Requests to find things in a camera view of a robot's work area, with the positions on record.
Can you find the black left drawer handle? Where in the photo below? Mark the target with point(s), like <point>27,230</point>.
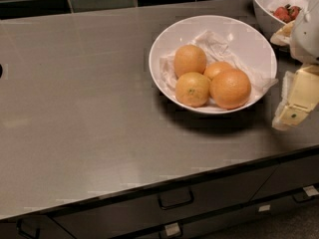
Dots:
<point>27,232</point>

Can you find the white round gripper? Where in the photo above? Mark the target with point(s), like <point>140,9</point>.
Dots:
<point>307,37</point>

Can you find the dark lower drawer front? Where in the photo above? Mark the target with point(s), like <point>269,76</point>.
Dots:
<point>195,227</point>

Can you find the white label lower right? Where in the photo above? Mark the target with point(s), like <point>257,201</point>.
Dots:
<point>311,191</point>

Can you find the dark left drawer front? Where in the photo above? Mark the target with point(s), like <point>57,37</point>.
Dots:
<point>49,229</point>

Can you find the dark right drawer front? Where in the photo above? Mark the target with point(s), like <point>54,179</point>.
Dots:
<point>291,175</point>

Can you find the dark middle drawer front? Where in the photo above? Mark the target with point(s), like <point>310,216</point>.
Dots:
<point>143,215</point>

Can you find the dark drawer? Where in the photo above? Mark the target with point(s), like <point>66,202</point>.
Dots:
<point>195,227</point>
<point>49,229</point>
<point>143,215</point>
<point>291,175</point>

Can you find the red strawberries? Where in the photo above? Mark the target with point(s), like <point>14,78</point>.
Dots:
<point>287,13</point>

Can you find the white ceramic bowl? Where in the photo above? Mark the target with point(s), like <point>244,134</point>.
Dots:
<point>219,24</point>

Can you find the white paper napkin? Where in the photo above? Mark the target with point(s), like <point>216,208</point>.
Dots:
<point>248,51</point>

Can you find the small white label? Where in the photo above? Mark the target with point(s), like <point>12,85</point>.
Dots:
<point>264,208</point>

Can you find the white bowl with strawberries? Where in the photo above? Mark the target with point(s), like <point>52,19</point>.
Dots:
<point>264,9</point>

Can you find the black middle drawer handle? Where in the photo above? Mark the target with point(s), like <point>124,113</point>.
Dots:
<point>175,198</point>

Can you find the white label lower middle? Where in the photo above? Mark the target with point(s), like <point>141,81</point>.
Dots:
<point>172,230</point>

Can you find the black drawer handle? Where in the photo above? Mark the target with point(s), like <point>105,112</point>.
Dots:
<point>27,232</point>
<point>175,198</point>

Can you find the orange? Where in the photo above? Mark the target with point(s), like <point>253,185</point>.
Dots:
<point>189,58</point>
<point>230,89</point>
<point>213,69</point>
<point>192,89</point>

